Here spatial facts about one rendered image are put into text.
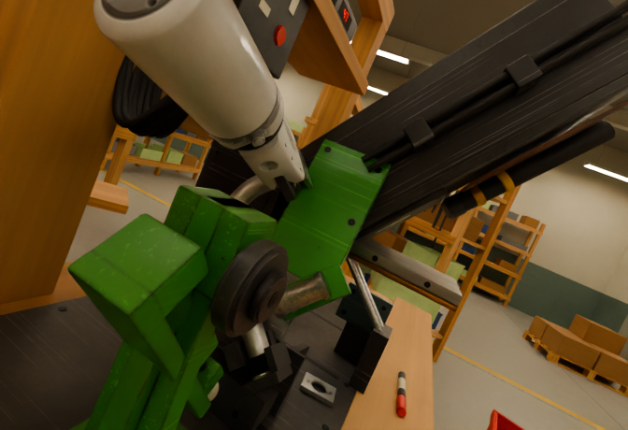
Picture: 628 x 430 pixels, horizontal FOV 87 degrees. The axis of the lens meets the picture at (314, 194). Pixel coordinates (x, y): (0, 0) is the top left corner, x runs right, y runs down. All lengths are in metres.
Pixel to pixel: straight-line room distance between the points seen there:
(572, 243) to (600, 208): 1.06
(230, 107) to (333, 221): 0.26
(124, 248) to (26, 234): 0.37
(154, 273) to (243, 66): 0.16
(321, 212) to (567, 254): 10.09
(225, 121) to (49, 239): 0.38
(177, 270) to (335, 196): 0.33
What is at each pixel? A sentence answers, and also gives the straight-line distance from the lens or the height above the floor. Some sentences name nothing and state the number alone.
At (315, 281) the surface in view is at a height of 1.09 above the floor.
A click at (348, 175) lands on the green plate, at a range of 0.50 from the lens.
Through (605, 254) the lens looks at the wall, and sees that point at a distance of 10.83.
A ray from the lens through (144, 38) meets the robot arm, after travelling 0.24.
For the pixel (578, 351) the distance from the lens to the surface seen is 6.64.
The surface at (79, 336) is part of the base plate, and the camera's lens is 0.56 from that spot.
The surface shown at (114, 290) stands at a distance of 0.22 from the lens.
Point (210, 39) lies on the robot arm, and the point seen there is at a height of 1.27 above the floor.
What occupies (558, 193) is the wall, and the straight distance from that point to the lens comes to 10.34.
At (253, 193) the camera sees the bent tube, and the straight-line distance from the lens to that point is 0.50.
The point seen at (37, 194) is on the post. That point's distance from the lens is 0.57.
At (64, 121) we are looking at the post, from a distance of 0.54.
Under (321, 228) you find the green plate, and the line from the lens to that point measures 0.49.
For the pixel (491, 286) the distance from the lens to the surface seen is 9.50.
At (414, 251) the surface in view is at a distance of 3.38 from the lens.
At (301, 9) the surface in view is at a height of 1.48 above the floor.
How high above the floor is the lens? 1.22
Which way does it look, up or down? 4 degrees down
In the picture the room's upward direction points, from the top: 23 degrees clockwise
